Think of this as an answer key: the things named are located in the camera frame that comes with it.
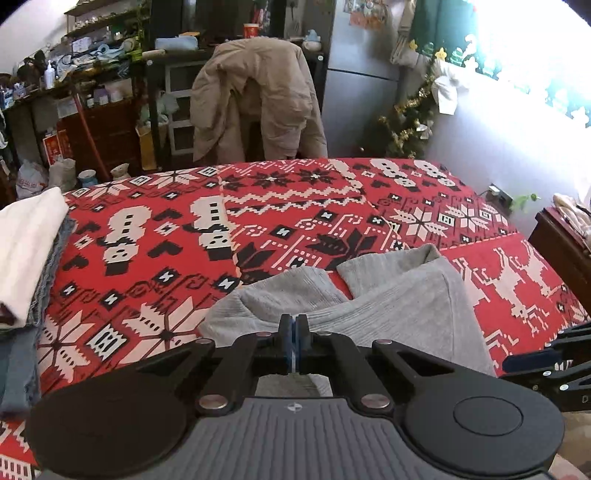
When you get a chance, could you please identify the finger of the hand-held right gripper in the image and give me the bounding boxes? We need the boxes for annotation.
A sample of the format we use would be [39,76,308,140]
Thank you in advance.
[503,347,591,393]
[547,322,591,349]

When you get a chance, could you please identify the white folded garment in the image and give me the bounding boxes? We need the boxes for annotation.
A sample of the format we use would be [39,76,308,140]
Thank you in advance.
[0,187,70,329]

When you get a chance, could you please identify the green plant sprig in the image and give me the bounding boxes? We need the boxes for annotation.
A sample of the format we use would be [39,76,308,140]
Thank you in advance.
[510,193,541,214]

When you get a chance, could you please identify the brown wooden dresser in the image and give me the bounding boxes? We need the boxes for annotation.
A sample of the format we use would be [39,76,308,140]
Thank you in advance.
[58,97,141,178]

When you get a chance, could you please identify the beige jacket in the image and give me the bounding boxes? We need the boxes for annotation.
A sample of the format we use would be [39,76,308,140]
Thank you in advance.
[189,38,328,163]

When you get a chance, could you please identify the wall power strip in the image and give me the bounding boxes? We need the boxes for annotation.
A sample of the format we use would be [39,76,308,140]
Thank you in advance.
[487,184,514,206]

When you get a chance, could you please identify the white red plastic bag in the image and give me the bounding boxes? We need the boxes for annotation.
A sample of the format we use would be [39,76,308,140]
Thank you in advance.
[16,159,49,199]

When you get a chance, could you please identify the red cardboard box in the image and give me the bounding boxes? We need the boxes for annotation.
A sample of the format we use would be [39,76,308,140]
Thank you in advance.
[41,129,75,167]

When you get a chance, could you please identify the wooden cabinet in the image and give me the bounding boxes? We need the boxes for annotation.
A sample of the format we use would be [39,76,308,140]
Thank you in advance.
[529,208,591,319]

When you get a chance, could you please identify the white green plastic bag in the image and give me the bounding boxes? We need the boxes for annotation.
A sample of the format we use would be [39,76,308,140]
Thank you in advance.
[48,157,77,191]

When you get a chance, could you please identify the white drawer unit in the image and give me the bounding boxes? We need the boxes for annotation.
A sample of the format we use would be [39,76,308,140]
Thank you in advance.
[164,60,218,158]

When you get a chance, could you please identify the folded blue jeans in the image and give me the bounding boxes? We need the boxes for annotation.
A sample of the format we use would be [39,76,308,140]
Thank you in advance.
[0,217,77,414]

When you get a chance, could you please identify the grey polo shirt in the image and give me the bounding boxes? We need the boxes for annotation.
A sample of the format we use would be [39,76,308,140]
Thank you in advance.
[198,244,497,398]

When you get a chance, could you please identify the beige hanging cloth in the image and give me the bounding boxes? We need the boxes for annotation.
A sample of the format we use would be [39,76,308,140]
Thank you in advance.
[390,0,419,65]

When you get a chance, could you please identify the red broom handle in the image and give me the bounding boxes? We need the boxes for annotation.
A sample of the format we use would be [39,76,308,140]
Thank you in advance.
[69,88,112,182]

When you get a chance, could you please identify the green christmas curtain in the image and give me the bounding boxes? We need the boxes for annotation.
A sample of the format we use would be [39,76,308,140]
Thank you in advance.
[411,0,591,125]

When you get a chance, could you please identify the light blue pouch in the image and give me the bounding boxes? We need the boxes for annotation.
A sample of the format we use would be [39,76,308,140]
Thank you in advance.
[154,37,199,51]

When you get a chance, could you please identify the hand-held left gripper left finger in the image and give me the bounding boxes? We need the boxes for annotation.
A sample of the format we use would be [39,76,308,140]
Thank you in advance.
[134,314,294,415]

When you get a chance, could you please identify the yellow paper bag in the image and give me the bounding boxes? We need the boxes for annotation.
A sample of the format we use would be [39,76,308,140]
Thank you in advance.
[136,124,158,171]

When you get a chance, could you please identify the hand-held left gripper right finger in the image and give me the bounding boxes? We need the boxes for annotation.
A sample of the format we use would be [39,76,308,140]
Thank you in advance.
[296,315,455,414]

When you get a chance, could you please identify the small christmas tree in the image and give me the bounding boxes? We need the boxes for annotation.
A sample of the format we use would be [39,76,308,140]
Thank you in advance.
[379,65,439,160]

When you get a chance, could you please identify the pink cream clothing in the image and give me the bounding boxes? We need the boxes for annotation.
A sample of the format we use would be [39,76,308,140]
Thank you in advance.
[551,191,591,250]

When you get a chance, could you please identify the red patterned blanket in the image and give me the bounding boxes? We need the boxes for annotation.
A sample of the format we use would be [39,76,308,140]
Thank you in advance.
[0,157,591,480]

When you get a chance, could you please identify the grey refrigerator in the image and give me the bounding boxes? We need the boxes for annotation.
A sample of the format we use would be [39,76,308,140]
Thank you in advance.
[321,0,416,160]

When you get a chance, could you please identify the black frame desk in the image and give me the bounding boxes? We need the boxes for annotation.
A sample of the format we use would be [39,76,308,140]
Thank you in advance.
[0,0,222,185]

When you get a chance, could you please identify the white bow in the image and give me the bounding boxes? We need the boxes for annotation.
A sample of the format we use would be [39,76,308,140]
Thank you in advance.
[431,60,472,116]

